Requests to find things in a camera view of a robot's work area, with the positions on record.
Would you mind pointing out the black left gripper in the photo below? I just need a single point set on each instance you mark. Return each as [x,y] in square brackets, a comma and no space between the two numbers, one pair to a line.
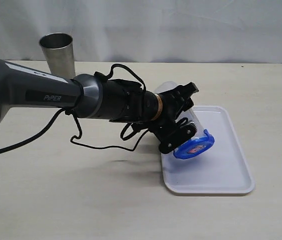
[168,129]

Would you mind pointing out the blue plastic lid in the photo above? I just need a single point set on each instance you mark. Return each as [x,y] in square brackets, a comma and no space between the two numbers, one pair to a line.
[194,146]

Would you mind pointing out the stainless steel cup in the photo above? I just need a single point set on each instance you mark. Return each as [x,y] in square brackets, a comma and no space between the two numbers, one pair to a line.
[58,51]

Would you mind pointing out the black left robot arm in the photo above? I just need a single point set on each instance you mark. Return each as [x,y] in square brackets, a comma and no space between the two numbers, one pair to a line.
[100,96]

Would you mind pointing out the white rectangular tray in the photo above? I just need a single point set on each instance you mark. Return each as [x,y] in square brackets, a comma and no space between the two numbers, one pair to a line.
[221,170]

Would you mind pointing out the white backdrop curtain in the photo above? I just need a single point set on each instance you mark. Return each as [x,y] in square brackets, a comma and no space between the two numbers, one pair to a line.
[195,31]

